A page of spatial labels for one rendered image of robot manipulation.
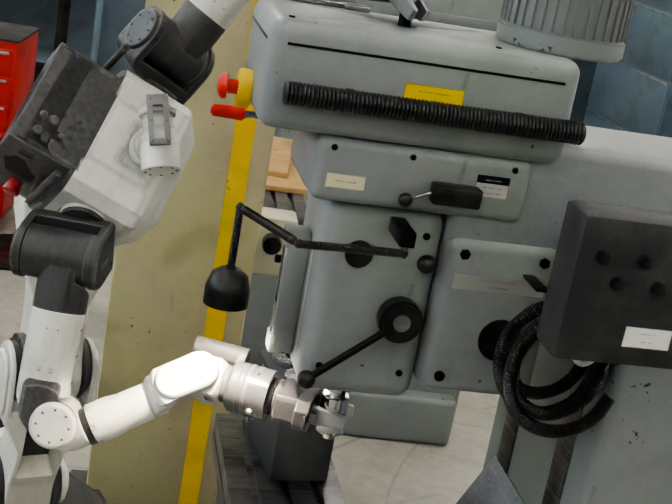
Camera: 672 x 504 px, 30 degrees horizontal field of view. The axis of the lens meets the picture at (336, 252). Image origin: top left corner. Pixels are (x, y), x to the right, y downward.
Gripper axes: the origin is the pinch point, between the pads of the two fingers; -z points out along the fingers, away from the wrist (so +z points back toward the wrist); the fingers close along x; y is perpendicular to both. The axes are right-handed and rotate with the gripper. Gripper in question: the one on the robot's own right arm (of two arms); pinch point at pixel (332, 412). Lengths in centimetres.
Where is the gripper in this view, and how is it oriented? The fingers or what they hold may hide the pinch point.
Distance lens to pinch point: 210.7
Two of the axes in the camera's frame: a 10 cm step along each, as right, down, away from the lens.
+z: -9.6, -2.4, 1.6
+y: -1.8, 9.4, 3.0
